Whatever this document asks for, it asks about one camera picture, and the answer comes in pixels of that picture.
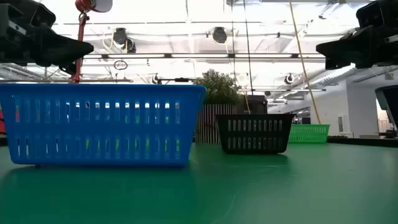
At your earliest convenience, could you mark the black plastic basket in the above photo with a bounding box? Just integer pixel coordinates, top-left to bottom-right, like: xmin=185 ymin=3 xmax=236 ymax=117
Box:
xmin=214 ymin=113 xmax=295 ymax=155

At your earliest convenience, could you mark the black aluminium table frame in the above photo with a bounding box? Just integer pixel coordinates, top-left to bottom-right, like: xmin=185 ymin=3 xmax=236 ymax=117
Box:
xmin=0 ymin=135 xmax=398 ymax=148

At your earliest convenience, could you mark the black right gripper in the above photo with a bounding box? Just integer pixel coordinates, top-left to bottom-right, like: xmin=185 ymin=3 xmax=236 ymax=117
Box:
xmin=316 ymin=0 xmax=398 ymax=70

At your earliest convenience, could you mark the red desk lamp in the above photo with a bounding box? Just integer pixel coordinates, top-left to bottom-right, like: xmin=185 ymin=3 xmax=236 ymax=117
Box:
xmin=70 ymin=0 xmax=114 ymax=84

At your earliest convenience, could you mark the black monitor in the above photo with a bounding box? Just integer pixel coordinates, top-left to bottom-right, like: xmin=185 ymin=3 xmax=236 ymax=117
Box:
xmin=374 ymin=85 xmax=398 ymax=130

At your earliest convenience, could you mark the black hanging cable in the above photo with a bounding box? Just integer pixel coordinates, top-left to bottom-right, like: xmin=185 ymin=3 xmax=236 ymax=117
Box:
xmin=242 ymin=0 xmax=254 ymax=96

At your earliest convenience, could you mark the black background box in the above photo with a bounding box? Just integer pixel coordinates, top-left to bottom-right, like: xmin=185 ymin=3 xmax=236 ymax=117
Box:
xmin=236 ymin=95 xmax=268 ymax=115

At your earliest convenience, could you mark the potted artificial plant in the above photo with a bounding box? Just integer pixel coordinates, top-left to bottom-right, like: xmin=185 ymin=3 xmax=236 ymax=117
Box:
xmin=192 ymin=68 xmax=244 ymax=144

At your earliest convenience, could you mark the blue plastic basket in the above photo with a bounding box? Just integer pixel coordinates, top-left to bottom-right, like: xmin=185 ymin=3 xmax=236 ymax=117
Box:
xmin=0 ymin=83 xmax=207 ymax=167

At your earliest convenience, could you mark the long ceiling light strip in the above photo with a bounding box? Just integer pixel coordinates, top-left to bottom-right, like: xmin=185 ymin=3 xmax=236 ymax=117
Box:
xmin=83 ymin=52 xmax=326 ymax=60

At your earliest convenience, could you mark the yellow hanging cable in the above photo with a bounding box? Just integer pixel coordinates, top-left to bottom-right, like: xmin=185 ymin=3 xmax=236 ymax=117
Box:
xmin=288 ymin=0 xmax=322 ymax=125

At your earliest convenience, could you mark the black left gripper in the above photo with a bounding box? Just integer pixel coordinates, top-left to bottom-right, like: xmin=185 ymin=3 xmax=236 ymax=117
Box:
xmin=0 ymin=0 xmax=95 ymax=76

